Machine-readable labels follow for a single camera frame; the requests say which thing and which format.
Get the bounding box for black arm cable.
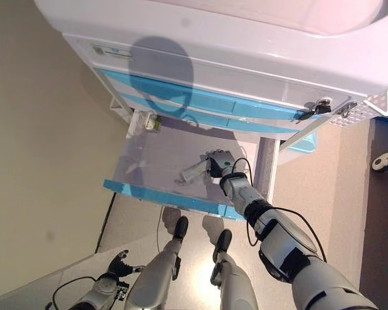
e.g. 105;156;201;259
44;275;101;310
231;156;327;264

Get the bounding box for silver right robot leg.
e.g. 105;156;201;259
209;228;260;310

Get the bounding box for light blue waste bin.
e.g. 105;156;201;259
286;130;318;153

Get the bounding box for white medical cart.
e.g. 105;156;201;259
32;0;388;152

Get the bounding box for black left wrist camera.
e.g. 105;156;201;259
114;280;131;302

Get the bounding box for metal cart latch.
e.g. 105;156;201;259
338;99;359;118

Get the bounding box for silver left robot leg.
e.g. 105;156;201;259
124;215;189;310

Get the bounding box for silver robot leg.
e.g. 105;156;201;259
209;228;260;310
124;215;189;310

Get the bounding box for black cart keys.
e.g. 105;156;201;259
296;96;333;123

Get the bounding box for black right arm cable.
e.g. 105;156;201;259
231;156;327;264

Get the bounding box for cart label sticker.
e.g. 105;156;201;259
91;44;134;61

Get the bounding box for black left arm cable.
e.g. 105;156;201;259
44;275;101;310

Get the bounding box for white perforated side basket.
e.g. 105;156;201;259
329;86;388;127

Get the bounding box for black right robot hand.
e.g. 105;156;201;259
199;148;237;187

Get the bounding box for black baseboard strip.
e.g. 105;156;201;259
94;192;118;255

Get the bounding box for white blue medicine box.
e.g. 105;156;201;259
180;160;211;182

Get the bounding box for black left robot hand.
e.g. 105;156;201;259
107;249;146;278

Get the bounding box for small green label bottle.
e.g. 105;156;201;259
143;110;163;132

